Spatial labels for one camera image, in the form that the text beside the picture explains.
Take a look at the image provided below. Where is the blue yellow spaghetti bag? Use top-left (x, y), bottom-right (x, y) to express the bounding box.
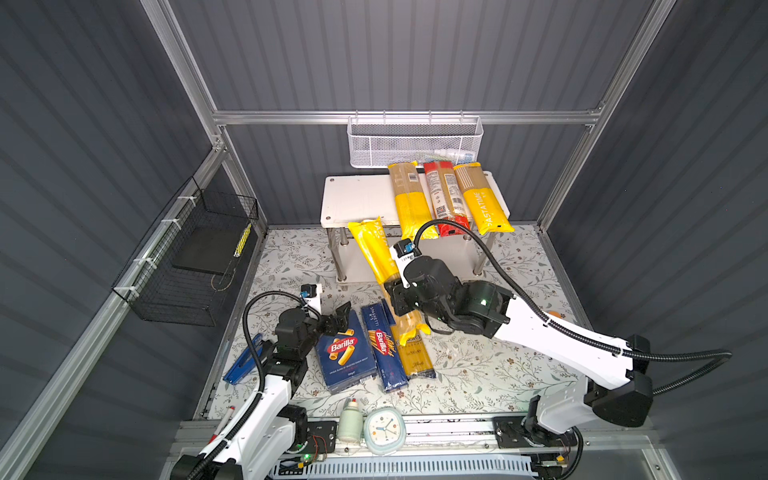
top-left (382, 298), bottom-right (436, 380)

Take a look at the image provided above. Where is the red yellow spaghetti bag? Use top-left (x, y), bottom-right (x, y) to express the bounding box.
top-left (423, 160), bottom-right (470, 228)

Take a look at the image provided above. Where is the yellow pasta bag tan window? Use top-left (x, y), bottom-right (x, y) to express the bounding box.
top-left (453, 162), bottom-right (515, 235)

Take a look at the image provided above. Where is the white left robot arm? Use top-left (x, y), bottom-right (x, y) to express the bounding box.
top-left (170, 290), bottom-right (352, 479)

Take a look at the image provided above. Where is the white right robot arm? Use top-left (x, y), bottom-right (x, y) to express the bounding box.
top-left (385, 238), bottom-right (732, 445)

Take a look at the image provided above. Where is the white two-tier metal shelf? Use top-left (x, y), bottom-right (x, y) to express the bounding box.
top-left (320, 174), bottom-right (487, 284)

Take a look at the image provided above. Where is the blue Barilla rigatoni box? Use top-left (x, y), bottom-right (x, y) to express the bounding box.
top-left (315, 311), bottom-right (377, 394)

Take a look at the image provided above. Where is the blue Barilla spaghetti box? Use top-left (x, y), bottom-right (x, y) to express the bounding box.
top-left (361, 302), bottom-right (408, 393)

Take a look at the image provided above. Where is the blue flat box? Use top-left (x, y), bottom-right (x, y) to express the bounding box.
top-left (223, 334), bottom-right (263, 385)

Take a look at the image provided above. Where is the small pale green bottle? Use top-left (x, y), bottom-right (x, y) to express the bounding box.
top-left (337, 398), bottom-right (364, 444)

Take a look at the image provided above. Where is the mint green alarm clock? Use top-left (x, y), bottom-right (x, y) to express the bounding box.
top-left (363, 407), bottom-right (407, 455)

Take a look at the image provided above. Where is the red white marker pen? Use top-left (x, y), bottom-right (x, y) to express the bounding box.
top-left (209, 405), bottom-right (236, 443)

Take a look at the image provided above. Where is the white ribbed vent strip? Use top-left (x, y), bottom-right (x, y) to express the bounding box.
top-left (267, 454), bottom-right (539, 479)

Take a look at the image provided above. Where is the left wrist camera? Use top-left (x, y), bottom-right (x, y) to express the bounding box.
top-left (300, 284), bottom-right (323, 312)

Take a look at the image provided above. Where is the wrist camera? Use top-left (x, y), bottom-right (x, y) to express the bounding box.
top-left (300, 284), bottom-right (323, 312)
top-left (390, 239), bottom-right (459, 297)

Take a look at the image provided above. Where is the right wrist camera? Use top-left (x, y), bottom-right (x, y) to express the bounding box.
top-left (390, 239), bottom-right (459, 297)

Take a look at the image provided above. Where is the black wire side basket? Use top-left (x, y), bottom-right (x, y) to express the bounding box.
top-left (113, 179), bottom-right (260, 327)

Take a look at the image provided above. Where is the white wire wall basket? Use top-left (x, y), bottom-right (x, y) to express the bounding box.
top-left (346, 115), bottom-right (484, 169)

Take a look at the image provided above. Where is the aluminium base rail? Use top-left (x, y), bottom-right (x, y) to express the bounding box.
top-left (173, 410), bottom-right (655, 463)

